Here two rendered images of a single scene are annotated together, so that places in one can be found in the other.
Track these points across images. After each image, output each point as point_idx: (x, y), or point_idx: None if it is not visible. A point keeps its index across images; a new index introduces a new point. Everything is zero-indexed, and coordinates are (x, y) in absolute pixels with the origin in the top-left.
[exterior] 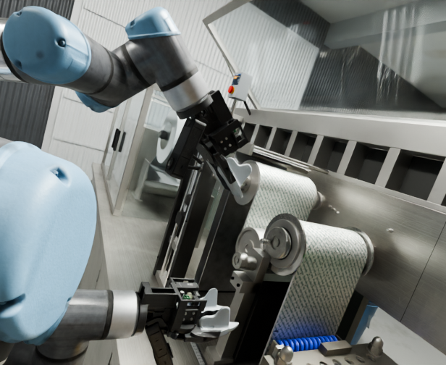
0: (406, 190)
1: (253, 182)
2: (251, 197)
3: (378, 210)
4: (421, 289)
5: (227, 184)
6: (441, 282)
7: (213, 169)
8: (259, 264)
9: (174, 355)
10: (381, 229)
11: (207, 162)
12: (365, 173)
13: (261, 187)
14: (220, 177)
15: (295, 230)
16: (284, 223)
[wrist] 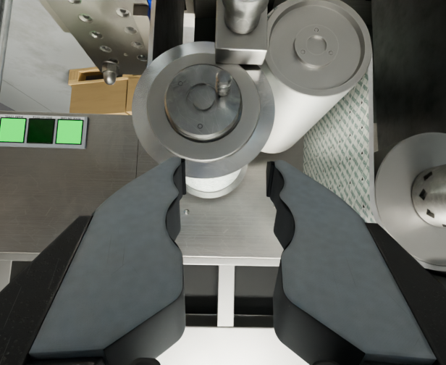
0: (208, 266)
1: (401, 210)
2: (385, 167)
3: (213, 231)
4: (131, 161)
5: (150, 201)
6: (116, 179)
7: (320, 265)
8: (218, 27)
9: None
10: (199, 208)
11: (405, 330)
12: (272, 274)
13: (365, 203)
14: (283, 215)
15: (170, 150)
16: (212, 150)
